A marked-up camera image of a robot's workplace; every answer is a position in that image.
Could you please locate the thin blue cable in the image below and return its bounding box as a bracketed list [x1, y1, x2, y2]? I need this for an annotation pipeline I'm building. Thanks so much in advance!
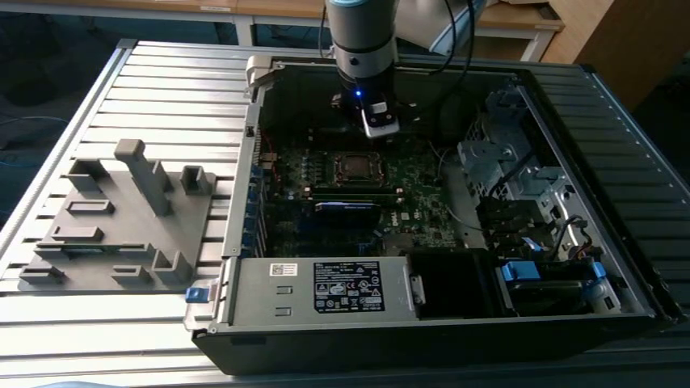
[0, 115, 71, 171]

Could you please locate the black graphics card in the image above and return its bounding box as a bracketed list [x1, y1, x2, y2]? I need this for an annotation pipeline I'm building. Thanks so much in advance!
[313, 200, 384, 247]

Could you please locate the hard disk in blue carrier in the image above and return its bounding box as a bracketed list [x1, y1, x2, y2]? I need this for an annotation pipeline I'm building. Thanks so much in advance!
[497, 260, 608, 318]

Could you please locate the pale blue object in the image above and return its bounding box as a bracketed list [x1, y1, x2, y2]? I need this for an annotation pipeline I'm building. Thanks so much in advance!
[39, 379, 117, 388]

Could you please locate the black camera cable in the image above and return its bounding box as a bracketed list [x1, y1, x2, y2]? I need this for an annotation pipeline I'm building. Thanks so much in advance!
[320, 0, 338, 60]
[406, 0, 476, 112]
[397, 0, 458, 76]

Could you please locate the silver metal drive cage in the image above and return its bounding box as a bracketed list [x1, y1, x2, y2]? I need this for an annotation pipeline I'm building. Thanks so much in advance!
[456, 76, 583, 211]

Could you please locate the grey case latch handle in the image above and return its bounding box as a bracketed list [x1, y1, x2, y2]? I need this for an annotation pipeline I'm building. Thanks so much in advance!
[244, 55, 284, 88]

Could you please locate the silver green CPU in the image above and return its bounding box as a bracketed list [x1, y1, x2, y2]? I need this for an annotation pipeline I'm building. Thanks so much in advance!
[342, 157, 373, 178]

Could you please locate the wooden desk white frame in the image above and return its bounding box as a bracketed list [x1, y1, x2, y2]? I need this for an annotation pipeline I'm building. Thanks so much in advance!
[476, 0, 565, 62]
[0, 0, 329, 48]

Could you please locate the thick black wire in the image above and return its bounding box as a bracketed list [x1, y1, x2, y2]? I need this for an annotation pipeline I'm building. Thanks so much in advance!
[549, 214, 589, 262]

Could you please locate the black fan shroud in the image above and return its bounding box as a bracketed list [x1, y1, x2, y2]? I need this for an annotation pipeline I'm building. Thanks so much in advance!
[402, 250, 500, 321]

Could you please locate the black plastic drive bracket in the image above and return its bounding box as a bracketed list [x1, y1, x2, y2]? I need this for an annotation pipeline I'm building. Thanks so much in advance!
[475, 196, 553, 259]

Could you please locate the CPU socket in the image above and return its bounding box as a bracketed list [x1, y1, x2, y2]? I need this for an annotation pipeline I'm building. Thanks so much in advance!
[328, 151, 389, 187]

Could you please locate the black RAM slot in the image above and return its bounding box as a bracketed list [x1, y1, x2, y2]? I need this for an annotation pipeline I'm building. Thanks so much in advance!
[309, 188, 404, 195]
[309, 183, 404, 190]
[309, 197, 404, 205]
[309, 192, 404, 200]

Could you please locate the black PC case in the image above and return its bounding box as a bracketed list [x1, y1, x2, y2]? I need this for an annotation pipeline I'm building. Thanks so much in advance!
[182, 54, 688, 377]

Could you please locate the wooden cabinet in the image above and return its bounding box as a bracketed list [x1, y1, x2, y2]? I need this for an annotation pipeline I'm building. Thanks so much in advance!
[541, 0, 690, 110]

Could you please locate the metal socket cover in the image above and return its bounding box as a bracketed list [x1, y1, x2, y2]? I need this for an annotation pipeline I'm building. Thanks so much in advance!
[333, 154, 384, 185]

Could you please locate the grey parts rack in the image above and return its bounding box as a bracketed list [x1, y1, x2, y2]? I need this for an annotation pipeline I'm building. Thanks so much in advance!
[17, 138, 220, 293]

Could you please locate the grey power supply unit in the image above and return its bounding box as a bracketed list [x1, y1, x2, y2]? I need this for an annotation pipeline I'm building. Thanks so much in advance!
[228, 255, 418, 327]

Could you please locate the green motherboard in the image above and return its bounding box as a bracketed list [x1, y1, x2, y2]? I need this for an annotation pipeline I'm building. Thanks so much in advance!
[256, 133, 479, 259]

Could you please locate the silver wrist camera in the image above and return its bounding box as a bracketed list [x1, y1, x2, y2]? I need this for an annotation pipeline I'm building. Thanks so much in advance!
[358, 100, 401, 140]

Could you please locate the coloured wire bundle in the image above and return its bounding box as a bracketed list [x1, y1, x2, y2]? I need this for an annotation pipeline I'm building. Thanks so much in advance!
[568, 238, 603, 264]

